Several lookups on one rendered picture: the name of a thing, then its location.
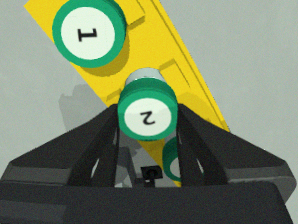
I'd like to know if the pale grey key housing panel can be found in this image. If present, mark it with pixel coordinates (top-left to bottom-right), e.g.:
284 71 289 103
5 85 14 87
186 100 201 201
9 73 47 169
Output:
115 147 163 187

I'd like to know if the yellow tube rack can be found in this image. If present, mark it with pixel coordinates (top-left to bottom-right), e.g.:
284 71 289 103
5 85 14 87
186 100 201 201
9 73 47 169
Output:
24 0 230 170

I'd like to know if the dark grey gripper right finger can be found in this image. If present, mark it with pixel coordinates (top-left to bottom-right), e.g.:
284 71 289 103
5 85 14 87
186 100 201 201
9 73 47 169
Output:
176 103 297 203

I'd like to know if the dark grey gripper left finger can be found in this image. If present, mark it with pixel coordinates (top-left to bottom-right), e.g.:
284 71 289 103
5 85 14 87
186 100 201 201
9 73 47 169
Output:
0 103 120 187

